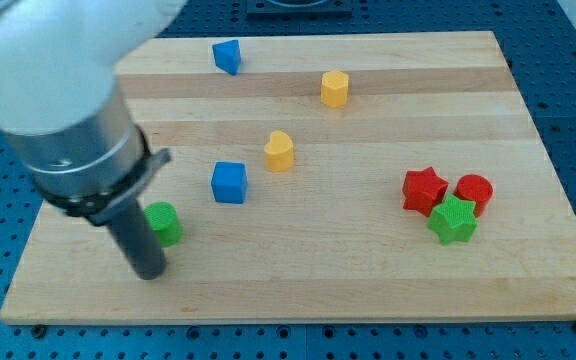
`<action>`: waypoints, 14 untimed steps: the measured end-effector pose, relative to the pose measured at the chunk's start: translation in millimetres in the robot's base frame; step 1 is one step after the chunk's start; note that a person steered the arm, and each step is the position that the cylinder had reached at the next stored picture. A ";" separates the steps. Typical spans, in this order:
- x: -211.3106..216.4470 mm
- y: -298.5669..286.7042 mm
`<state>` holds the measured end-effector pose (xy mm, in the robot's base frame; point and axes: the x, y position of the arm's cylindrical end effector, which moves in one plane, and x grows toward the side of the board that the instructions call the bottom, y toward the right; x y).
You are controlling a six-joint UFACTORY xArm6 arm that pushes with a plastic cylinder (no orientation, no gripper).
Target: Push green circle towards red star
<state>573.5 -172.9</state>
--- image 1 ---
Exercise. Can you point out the green cylinder block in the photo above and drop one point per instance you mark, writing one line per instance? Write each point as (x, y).
(164, 221)

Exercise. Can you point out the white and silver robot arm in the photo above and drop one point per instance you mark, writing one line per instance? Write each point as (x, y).
(61, 105)

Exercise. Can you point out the red star block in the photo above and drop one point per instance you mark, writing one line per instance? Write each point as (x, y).
(423, 190)

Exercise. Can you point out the green star block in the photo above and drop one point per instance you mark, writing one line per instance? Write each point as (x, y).
(453, 220)

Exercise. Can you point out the yellow heart block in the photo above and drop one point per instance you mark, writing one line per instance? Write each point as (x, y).
(279, 152)

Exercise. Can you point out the blue cube block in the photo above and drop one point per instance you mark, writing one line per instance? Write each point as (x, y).
(229, 182)

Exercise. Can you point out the yellow hexagon block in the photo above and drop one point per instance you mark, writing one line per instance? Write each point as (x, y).
(334, 88)

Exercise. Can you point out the wooden board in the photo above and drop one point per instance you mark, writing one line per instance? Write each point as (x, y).
(328, 240)

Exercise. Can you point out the blue triangle block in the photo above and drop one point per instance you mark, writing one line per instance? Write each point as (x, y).
(227, 56)

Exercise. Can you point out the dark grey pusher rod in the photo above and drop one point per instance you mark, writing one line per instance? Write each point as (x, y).
(138, 242)

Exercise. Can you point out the red cylinder block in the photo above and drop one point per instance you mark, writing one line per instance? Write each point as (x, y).
(476, 188)

